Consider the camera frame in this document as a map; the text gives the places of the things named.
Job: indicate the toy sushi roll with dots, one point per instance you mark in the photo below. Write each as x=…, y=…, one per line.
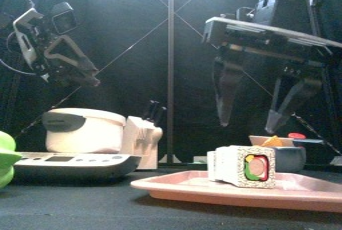
x=240, y=165

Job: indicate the red toy food piece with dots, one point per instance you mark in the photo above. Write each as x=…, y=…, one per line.
x=297, y=136

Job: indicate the green plastic toy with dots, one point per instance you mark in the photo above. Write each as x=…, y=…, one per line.
x=5, y=160

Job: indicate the orange toy food piece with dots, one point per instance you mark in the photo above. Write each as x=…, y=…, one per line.
x=272, y=141

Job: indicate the pink plastic tray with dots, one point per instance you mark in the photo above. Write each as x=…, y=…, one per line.
x=200, y=190

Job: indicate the white toy knife block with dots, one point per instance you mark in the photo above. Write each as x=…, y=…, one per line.
x=142, y=144

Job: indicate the grey toy kitchen scale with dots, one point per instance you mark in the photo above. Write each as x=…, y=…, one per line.
x=75, y=164

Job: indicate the white toy rice cooker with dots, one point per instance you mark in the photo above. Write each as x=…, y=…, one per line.
x=84, y=130

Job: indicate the blue-grey toy pot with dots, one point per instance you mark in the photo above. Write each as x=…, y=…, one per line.
x=289, y=159

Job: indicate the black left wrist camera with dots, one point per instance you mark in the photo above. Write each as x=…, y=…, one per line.
x=64, y=19

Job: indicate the grey vertical frame pole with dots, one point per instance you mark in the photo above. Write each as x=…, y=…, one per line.
x=170, y=57

